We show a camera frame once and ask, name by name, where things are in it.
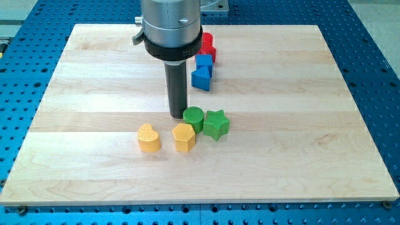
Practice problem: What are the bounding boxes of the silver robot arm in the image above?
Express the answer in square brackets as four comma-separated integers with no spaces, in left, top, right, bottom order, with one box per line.
[132,0,203,66]

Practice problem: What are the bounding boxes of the yellow hexagon block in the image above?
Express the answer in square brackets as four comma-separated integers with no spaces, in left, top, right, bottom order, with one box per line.
[172,123,196,153]

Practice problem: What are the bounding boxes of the green cylinder block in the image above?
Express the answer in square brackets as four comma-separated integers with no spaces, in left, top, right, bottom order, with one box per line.
[183,106,204,134]

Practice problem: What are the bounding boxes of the green star block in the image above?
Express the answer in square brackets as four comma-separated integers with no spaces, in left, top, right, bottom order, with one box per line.
[203,109,230,141]

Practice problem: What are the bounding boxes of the blue triangle block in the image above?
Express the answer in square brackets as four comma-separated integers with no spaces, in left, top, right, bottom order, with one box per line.
[191,66,211,91]

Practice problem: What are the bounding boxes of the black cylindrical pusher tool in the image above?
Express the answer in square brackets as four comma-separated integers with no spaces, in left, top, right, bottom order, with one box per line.
[164,61,188,119]

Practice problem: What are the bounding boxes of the blue cube block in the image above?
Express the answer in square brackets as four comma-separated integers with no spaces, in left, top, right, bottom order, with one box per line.
[195,54,213,77]

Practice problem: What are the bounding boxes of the yellow heart block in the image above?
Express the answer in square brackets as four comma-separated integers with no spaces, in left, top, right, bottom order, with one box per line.
[137,124,161,153]

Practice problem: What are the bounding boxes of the red star block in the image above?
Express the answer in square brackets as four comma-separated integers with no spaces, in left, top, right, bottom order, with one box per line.
[197,42,216,63]

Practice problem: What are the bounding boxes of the red cylinder block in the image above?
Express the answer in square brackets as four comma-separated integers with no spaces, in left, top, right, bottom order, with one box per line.
[202,32,213,45]

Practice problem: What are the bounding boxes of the wooden board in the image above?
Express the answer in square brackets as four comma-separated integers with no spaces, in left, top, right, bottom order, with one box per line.
[1,24,399,206]

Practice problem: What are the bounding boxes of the metal base plate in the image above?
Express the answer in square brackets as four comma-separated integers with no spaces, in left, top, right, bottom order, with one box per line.
[201,0,229,14]

